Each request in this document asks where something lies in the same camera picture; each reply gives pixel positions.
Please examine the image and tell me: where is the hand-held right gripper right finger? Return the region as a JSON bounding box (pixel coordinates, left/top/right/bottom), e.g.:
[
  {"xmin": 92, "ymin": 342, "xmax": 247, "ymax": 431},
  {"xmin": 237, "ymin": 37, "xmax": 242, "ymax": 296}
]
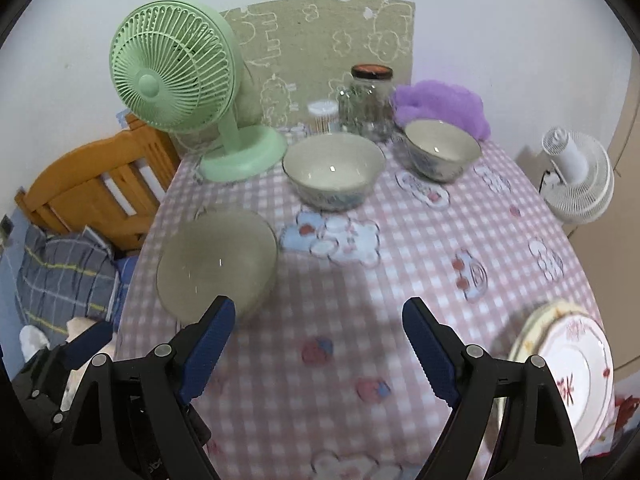
[{"xmin": 402, "ymin": 297, "xmax": 583, "ymax": 480}]

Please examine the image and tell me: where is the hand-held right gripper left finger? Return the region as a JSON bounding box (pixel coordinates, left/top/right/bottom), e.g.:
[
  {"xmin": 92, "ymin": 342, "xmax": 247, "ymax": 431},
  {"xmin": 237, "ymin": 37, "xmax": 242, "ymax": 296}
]
[{"xmin": 55, "ymin": 295, "xmax": 237, "ymax": 480}]

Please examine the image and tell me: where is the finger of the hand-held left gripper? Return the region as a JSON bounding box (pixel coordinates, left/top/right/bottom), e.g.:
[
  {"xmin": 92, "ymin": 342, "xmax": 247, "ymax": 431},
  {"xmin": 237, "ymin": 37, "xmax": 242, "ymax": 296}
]
[
  {"xmin": 12, "ymin": 347, "xmax": 86, "ymax": 428},
  {"xmin": 64, "ymin": 321, "xmax": 114, "ymax": 368}
]

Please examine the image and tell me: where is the olive green plate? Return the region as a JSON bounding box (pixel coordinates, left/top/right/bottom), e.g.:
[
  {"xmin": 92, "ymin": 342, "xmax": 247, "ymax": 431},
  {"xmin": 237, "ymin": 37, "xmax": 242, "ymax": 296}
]
[{"xmin": 156, "ymin": 210, "xmax": 279, "ymax": 325}]

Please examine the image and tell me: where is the large scalloped floral plate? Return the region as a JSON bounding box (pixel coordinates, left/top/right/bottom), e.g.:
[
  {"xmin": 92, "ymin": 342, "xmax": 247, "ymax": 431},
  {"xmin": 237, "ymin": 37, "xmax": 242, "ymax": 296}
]
[{"xmin": 495, "ymin": 299, "xmax": 603, "ymax": 461}]

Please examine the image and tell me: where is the round yellow floral plate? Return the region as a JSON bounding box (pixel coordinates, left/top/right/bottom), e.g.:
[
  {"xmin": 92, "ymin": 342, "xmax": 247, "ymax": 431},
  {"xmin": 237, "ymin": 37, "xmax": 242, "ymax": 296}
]
[{"xmin": 517, "ymin": 305, "xmax": 608, "ymax": 361}]

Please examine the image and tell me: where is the beige floral ceramic bowl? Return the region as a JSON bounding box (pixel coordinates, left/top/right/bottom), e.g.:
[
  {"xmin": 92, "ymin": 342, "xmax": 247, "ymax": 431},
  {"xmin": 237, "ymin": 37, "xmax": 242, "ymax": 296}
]
[
  {"xmin": 282, "ymin": 133, "xmax": 386, "ymax": 211},
  {"xmin": 404, "ymin": 120, "xmax": 483, "ymax": 183}
]

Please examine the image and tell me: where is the peach cloth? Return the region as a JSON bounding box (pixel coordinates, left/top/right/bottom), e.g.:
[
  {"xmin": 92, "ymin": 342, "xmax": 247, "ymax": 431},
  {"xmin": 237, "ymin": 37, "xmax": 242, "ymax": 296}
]
[{"xmin": 65, "ymin": 317, "xmax": 101, "ymax": 342}]

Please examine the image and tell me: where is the white plastic bag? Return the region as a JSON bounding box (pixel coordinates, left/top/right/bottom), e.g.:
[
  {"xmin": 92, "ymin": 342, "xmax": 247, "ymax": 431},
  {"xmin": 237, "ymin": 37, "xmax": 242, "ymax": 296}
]
[{"xmin": 19, "ymin": 325, "xmax": 51, "ymax": 361}]

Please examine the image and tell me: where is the grey plaid pillow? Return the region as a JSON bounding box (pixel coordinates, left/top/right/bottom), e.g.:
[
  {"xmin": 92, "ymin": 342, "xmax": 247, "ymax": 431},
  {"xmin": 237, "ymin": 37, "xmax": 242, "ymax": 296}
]
[{"xmin": 17, "ymin": 225, "xmax": 121, "ymax": 333}]

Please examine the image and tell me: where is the blue bed sheet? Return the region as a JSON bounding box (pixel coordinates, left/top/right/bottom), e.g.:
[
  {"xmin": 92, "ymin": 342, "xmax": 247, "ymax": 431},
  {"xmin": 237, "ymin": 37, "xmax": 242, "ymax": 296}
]
[{"xmin": 112, "ymin": 255, "xmax": 141, "ymax": 281}]

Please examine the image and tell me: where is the pink checked tablecloth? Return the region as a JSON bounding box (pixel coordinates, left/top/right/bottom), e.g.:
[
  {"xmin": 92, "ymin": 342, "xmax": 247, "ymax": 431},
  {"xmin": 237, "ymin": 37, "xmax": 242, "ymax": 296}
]
[{"xmin": 112, "ymin": 132, "xmax": 608, "ymax": 480}]

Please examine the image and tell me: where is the wooden bed headboard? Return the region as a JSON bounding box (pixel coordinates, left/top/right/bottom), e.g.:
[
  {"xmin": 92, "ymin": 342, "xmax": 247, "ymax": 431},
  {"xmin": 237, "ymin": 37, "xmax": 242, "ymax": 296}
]
[{"xmin": 15, "ymin": 114, "xmax": 182, "ymax": 252}]

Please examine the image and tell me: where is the red patterned object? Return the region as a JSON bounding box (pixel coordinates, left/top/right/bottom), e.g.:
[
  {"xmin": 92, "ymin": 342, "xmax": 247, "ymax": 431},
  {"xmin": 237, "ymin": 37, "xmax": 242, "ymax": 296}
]
[{"xmin": 614, "ymin": 394, "xmax": 640, "ymax": 433}]

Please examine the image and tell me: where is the white floor fan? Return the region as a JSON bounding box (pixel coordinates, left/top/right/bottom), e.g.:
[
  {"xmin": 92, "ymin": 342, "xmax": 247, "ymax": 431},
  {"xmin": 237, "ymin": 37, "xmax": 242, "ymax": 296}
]
[{"xmin": 541, "ymin": 127, "xmax": 615, "ymax": 225}]

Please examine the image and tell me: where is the purple plush toy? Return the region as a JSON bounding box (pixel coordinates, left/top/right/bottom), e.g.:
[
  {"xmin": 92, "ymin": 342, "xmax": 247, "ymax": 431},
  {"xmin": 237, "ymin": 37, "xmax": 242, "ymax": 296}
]
[{"xmin": 391, "ymin": 80, "xmax": 491, "ymax": 141}]

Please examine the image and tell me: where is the glass jar with dark lid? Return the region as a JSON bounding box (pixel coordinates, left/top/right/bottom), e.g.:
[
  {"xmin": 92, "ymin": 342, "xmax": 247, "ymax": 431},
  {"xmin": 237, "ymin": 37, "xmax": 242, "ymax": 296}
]
[{"xmin": 348, "ymin": 64, "xmax": 396, "ymax": 141}]

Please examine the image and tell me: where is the clear glass cup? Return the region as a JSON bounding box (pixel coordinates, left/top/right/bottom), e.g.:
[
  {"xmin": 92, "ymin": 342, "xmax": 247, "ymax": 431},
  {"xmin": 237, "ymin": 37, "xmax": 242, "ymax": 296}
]
[{"xmin": 336, "ymin": 85, "xmax": 366, "ymax": 133}]

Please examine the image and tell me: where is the cotton swab box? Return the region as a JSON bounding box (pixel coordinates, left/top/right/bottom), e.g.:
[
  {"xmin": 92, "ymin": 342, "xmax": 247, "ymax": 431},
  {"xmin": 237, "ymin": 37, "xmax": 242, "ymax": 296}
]
[{"xmin": 306, "ymin": 101, "xmax": 340, "ymax": 135}]

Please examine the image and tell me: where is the green desk fan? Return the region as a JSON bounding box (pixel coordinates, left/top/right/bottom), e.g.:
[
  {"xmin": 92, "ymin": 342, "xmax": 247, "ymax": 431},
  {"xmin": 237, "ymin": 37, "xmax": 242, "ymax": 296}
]
[{"xmin": 109, "ymin": 0, "xmax": 288, "ymax": 183}]

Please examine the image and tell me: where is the green patterned board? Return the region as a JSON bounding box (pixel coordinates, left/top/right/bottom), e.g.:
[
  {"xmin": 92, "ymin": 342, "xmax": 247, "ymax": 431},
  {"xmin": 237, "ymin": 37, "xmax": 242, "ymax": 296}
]
[{"xmin": 220, "ymin": 0, "xmax": 416, "ymax": 128}]

